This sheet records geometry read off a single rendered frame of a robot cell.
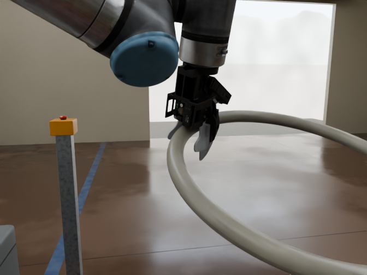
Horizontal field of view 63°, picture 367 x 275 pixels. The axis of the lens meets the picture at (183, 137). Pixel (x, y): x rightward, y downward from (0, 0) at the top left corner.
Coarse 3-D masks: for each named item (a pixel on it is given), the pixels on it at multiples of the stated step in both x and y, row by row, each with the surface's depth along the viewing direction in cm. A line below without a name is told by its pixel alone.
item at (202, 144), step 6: (204, 126) 62; (204, 132) 62; (198, 138) 61; (204, 138) 63; (198, 144) 61; (204, 144) 63; (210, 144) 64; (198, 150) 62; (204, 150) 64; (204, 156) 65
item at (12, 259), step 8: (0, 232) 86; (8, 232) 87; (0, 240) 82; (8, 240) 86; (0, 248) 81; (8, 248) 86; (16, 248) 92; (0, 256) 80; (8, 256) 86; (16, 256) 92; (0, 264) 80; (8, 264) 86; (16, 264) 91; (0, 272) 80; (8, 272) 85; (16, 272) 91
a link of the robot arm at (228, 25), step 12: (192, 0) 48; (204, 0) 48; (216, 0) 48; (228, 0) 49; (192, 12) 49; (204, 12) 49; (216, 12) 49; (228, 12) 50; (192, 24) 51; (204, 24) 50; (216, 24) 50; (228, 24) 51; (192, 36) 51; (204, 36) 51; (216, 36) 51; (228, 36) 53
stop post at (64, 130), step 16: (64, 128) 157; (64, 144) 161; (64, 160) 162; (64, 176) 164; (64, 192) 165; (64, 208) 167; (64, 224) 169; (64, 240) 170; (80, 240) 179; (80, 256) 178; (80, 272) 176
